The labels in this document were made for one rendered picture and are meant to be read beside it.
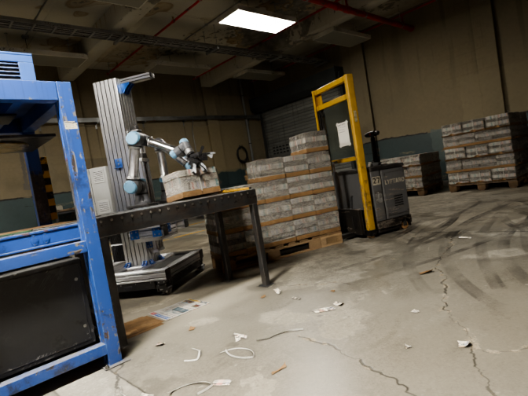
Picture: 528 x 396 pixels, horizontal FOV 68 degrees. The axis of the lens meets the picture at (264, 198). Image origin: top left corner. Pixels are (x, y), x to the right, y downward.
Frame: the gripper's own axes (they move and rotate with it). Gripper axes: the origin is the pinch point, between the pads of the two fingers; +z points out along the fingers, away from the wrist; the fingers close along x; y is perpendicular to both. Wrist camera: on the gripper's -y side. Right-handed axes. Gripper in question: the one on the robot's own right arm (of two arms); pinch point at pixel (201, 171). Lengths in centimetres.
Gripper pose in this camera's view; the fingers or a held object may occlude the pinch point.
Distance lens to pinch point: 328.0
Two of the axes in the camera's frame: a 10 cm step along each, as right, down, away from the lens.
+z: 4.8, 8.1, -3.3
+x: -7.2, 1.6, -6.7
